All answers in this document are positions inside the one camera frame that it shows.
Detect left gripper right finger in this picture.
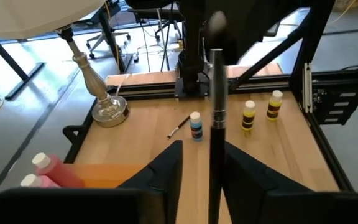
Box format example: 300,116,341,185
222,141,358,224

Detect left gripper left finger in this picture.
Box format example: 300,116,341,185
0,139,183,224

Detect coral pink paint bottle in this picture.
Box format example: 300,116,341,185
32,152,85,189

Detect tall pink labelled paint bottle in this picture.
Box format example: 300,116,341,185
19,173,61,189

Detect thin black paint brush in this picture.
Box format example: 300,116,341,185
166,114,191,140

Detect black paint brush long ferrule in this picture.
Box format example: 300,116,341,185
208,11,229,224

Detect yellow black striped paint bottle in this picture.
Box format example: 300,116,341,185
241,100,257,133
266,90,284,122

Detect blue black striped paint bottle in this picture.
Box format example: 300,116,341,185
189,111,203,142

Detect orange plastic bin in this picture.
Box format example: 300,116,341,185
62,163,145,189

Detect black hub box white labels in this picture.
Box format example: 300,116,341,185
311,86,358,126

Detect black desk leg stand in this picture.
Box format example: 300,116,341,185
0,29,46,101

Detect office chair base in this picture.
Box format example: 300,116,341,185
85,29,132,60

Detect silver table lamp white shade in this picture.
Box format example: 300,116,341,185
0,0,130,128

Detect black aluminium frame post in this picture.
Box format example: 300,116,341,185
62,0,358,192

